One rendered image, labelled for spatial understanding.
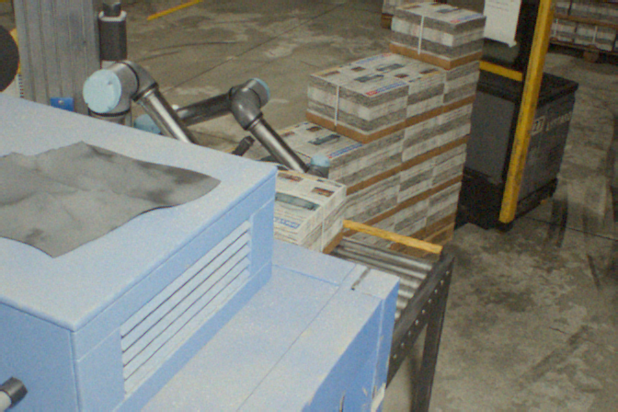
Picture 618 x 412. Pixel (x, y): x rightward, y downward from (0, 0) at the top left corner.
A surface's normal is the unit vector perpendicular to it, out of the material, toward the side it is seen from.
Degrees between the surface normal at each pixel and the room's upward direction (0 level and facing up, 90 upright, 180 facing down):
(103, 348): 90
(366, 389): 90
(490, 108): 90
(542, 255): 0
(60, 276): 0
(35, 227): 15
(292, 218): 2
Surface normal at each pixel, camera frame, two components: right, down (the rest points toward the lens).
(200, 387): 0.06, -0.88
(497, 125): -0.69, 0.30
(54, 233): -0.07, -0.75
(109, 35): 0.11, 0.47
